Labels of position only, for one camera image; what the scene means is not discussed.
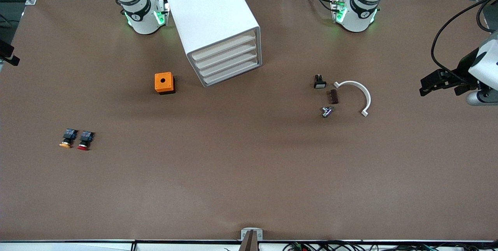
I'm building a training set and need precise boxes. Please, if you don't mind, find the white drawer cabinet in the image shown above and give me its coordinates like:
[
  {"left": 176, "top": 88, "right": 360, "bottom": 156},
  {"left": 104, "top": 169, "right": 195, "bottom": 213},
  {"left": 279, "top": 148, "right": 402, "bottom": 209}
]
[{"left": 163, "top": 0, "right": 263, "bottom": 88}]

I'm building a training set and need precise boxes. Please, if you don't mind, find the black cable bundle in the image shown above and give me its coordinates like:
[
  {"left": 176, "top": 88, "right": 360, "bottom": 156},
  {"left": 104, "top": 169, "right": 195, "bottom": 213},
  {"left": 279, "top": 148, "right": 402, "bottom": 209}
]
[{"left": 282, "top": 240, "right": 440, "bottom": 251}]

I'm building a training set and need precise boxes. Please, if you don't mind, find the dark camera post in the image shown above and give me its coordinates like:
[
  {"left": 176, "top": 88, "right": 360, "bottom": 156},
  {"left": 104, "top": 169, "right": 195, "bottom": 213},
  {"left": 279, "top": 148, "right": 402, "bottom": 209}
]
[{"left": 238, "top": 230, "right": 260, "bottom": 251}]

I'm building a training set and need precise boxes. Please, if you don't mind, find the grey metal bracket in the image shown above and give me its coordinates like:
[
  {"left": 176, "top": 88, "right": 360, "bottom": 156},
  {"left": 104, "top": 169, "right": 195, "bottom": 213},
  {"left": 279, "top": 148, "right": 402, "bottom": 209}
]
[{"left": 240, "top": 228, "right": 263, "bottom": 242}]

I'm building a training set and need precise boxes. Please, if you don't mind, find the white curved plastic arc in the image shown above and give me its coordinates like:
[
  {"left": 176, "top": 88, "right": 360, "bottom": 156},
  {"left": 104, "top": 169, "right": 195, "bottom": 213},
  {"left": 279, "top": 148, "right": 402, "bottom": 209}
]
[{"left": 333, "top": 81, "right": 372, "bottom": 117}]

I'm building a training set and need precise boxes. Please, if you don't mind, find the red mushroom push button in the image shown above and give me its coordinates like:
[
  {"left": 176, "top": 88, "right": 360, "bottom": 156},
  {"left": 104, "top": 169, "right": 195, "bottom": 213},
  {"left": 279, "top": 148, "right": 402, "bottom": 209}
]
[{"left": 76, "top": 130, "right": 95, "bottom": 151}]

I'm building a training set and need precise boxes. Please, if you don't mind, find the black looped cable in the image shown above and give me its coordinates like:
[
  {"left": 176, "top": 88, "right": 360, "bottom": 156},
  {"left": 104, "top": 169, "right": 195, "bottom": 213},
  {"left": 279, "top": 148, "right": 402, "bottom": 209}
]
[{"left": 476, "top": 0, "right": 498, "bottom": 32}]

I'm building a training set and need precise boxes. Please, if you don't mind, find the yellow mushroom push button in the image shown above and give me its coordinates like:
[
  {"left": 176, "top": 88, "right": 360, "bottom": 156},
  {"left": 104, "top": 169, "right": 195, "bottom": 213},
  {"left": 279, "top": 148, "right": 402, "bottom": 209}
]
[{"left": 59, "top": 128, "right": 78, "bottom": 149}]

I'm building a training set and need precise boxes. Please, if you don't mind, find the orange box with hole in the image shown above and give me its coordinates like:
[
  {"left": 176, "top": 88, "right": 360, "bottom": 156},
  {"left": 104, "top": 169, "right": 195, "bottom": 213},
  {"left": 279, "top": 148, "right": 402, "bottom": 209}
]
[{"left": 154, "top": 72, "right": 176, "bottom": 95}]

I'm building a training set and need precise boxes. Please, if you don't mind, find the white plastic drawer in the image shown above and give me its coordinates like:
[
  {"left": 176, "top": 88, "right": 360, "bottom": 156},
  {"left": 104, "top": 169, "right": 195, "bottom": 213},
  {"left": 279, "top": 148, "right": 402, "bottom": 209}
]
[
  {"left": 195, "top": 44, "right": 258, "bottom": 69},
  {"left": 198, "top": 52, "right": 259, "bottom": 77},
  {"left": 191, "top": 34, "right": 257, "bottom": 61},
  {"left": 202, "top": 60, "right": 260, "bottom": 86}
]

